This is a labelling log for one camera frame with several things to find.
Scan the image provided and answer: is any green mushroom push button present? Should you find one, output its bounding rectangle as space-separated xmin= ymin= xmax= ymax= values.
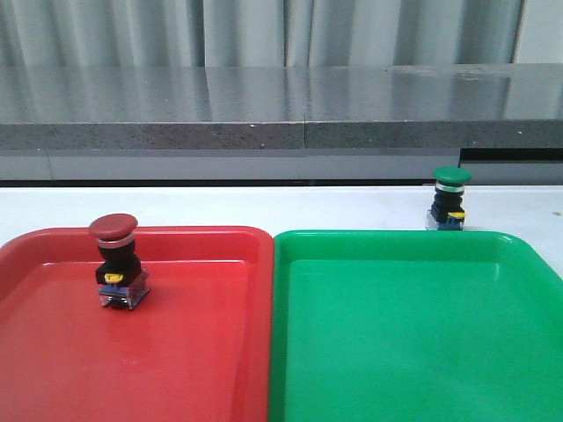
xmin=426 ymin=166 xmax=472 ymax=230

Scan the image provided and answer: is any red mushroom push button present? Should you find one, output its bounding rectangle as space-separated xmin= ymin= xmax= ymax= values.
xmin=88 ymin=213 xmax=150 ymax=310

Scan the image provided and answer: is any grey granite counter slab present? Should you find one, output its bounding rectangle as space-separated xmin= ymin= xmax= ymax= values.
xmin=1 ymin=64 xmax=562 ymax=186

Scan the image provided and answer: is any green plastic tray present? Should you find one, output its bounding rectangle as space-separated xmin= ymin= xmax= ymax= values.
xmin=268 ymin=230 xmax=562 ymax=421

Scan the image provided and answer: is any red plastic tray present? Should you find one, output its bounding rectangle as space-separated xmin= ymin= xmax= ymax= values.
xmin=1 ymin=226 xmax=274 ymax=421

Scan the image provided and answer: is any white pleated curtain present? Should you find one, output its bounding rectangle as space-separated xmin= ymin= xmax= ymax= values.
xmin=1 ymin=1 xmax=523 ymax=67

